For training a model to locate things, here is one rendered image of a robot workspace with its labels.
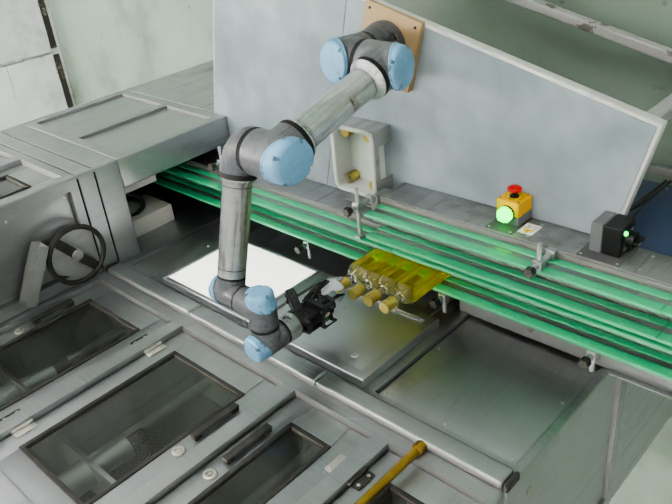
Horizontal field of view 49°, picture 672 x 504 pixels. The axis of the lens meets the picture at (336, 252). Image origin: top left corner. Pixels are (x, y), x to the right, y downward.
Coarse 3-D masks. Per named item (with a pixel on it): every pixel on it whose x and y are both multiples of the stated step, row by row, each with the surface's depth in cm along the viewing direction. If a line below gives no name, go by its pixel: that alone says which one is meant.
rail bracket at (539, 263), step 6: (540, 246) 178; (540, 252) 179; (546, 252) 185; (552, 252) 184; (558, 252) 185; (540, 258) 180; (546, 258) 182; (552, 258) 185; (534, 264) 180; (540, 264) 179; (528, 270) 177; (534, 270) 178; (540, 270) 180; (528, 276) 178
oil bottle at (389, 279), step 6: (402, 264) 211; (408, 264) 210; (414, 264) 210; (420, 264) 211; (390, 270) 208; (396, 270) 208; (402, 270) 208; (408, 270) 208; (384, 276) 206; (390, 276) 206; (396, 276) 205; (402, 276) 206; (378, 282) 206; (384, 282) 204; (390, 282) 204; (396, 282) 204; (390, 288) 204; (390, 294) 205
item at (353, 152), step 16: (352, 128) 223; (336, 144) 232; (352, 144) 236; (368, 144) 231; (336, 160) 235; (352, 160) 239; (368, 160) 234; (336, 176) 237; (368, 176) 237; (352, 192) 235; (368, 192) 232
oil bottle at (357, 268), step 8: (376, 248) 220; (368, 256) 217; (376, 256) 216; (384, 256) 217; (352, 264) 214; (360, 264) 213; (368, 264) 213; (352, 272) 212; (360, 272) 211; (360, 280) 212
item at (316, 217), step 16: (192, 176) 278; (208, 176) 277; (256, 192) 260; (272, 208) 248; (288, 208) 246; (304, 208) 245; (320, 224) 234; (336, 224) 234; (352, 224) 232; (368, 240) 222; (400, 256) 214; (416, 256) 211; (448, 272) 203; (496, 288) 193; (544, 304) 185; (592, 320) 177; (624, 336) 172; (640, 336) 170
